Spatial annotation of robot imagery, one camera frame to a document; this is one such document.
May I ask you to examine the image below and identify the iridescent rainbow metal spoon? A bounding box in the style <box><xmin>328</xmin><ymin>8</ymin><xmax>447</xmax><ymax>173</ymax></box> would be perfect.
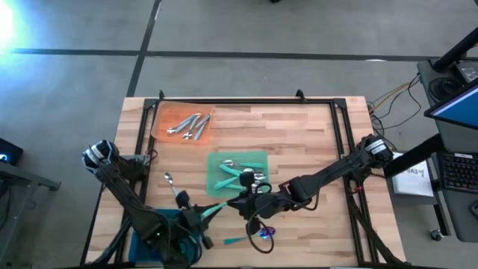
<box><xmin>223</xmin><ymin>226</ymin><xmax>276</xmax><ymax>246</ymax></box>

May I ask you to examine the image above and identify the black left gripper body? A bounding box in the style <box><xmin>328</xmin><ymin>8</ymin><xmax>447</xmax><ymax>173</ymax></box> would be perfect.
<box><xmin>174</xmin><ymin>189</ymin><xmax>216</xmax><ymax>250</ymax></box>

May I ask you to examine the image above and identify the black power adapter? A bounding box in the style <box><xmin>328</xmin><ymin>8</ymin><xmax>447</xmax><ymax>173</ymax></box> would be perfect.
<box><xmin>455</xmin><ymin>61</ymin><xmax>478</xmax><ymax>84</ymax></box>

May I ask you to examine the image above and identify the teal translucent plastic bin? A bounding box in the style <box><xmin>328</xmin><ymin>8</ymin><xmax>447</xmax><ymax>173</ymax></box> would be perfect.
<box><xmin>206</xmin><ymin>149</ymin><xmax>270</xmax><ymax>199</ymax></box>

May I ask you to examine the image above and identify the grey side table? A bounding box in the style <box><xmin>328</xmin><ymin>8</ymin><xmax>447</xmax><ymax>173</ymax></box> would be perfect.
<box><xmin>0</xmin><ymin>160</ymin><xmax>62</xmax><ymax>232</ymax></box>

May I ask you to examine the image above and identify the black device blue light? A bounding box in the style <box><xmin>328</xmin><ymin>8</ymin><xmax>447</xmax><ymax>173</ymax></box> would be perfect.
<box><xmin>0</xmin><ymin>137</ymin><xmax>24</xmax><ymax>167</ymax></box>

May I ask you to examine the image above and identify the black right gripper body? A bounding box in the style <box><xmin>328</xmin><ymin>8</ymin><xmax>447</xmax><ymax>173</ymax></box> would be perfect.
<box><xmin>238</xmin><ymin>170</ymin><xmax>291</xmax><ymax>235</ymax></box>

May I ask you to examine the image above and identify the black floor cable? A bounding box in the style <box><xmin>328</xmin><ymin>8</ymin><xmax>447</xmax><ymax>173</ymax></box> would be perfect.
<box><xmin>369</xmin><ymin>74</ymin><xmax>425</xmax><ymax>150</ymax></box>

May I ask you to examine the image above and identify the black monitor pole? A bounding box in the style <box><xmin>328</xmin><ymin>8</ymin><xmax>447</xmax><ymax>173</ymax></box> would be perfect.
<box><xmin>432</xmin><ymin>26</ymin><xmax>478</xmax><ymax>72</ymax></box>

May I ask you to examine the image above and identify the black keyboard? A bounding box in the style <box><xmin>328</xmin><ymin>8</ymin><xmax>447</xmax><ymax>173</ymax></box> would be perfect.
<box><xmin>439</xmin><ymin>150</ymin><xmax>478</xmax><ymax>194</ymax></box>

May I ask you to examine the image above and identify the silver metal spoon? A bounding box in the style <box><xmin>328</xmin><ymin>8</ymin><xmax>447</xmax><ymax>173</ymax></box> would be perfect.
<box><xmin>163</xmin><ymin>171</ymin><xmax>181</xmax><ymax>198</ymax></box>

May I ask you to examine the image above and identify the cardboard box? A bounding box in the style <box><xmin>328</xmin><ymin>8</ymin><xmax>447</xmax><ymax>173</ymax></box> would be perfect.
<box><xmin>150</xmin><ymin>100</ymin><xmax>217</xmax><ymax>146</ymax></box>

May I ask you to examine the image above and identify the black computer desk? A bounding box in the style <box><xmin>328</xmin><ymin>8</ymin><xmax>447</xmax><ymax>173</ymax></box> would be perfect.
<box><xmin>416</xmin><ymin>58</ymin><xmax>478</xmax><ymax>244</ymax></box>

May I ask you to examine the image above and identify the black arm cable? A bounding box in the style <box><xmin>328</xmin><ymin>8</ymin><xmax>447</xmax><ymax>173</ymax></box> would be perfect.
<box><xmin>244</xmin><ymin>181</ymin><xmax>276</xmax><ymax>256</ymax></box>

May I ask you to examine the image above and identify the yellow floor cable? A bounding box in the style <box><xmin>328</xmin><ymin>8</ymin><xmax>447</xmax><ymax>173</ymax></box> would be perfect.
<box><xmin>367</xmin><ymin>80</ymin><xmax>421</xmax><ymax>113</ymax></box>

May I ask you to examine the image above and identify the white paper sheet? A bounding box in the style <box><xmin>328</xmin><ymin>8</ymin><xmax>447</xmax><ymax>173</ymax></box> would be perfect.
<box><xmin>391</xmin><ymin>150</ymin><xmax>435</xmax><ymax>198</ymax></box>

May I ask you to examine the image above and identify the computer monitor blue screen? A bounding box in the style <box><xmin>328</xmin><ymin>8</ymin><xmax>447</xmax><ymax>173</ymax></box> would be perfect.
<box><xmin>423</xmin><ymin>76</ymin><xmax>478</xmax><ymax>131</ymax></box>

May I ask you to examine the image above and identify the coiled black cable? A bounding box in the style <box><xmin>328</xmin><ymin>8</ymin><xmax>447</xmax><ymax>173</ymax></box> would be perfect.
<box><xmin>428</xmin><ymin>75</ymin><xmax>456</xmax><ymax>101</ymax></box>

